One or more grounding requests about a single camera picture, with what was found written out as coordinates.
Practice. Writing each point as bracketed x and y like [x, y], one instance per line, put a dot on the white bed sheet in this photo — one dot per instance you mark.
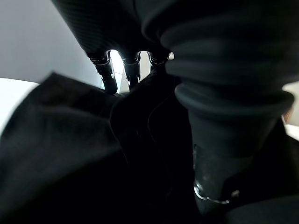
[11, 98]

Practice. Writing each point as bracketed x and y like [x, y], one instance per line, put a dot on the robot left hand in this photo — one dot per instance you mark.
[224, 70]

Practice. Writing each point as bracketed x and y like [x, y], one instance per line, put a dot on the black garment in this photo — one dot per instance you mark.
[81, 151]

